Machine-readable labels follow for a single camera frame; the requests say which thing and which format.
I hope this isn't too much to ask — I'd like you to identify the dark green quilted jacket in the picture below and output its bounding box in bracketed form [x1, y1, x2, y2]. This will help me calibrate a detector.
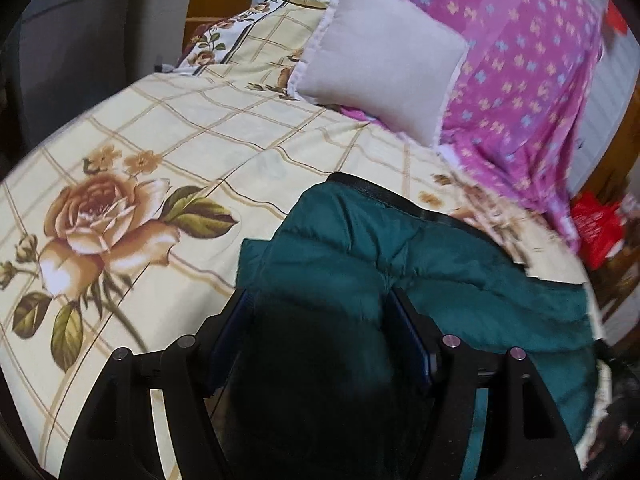
[229, 174, 598, 479]

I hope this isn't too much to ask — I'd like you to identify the red plastic bag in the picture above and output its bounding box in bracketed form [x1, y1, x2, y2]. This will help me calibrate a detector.
[570, 191, 625, 271]

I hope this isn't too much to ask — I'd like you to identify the cream floral plaid bedsheet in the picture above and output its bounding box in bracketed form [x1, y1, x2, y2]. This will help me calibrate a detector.
[1, 75, 586, 474]

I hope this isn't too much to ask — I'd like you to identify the purple floral blanket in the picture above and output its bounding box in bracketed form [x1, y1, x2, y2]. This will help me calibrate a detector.
[339, 0, 610, 256]

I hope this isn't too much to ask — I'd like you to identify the grey refrigerator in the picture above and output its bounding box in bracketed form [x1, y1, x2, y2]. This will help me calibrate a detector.
[1, 0, 164, 151]

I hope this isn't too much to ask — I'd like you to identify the white square pillow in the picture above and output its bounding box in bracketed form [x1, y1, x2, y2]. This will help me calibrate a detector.
[288, 0, 470, 146]

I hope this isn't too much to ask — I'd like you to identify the floral bed pillow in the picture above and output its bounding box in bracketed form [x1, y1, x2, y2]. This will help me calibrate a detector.
[175, 0, 329, 84]

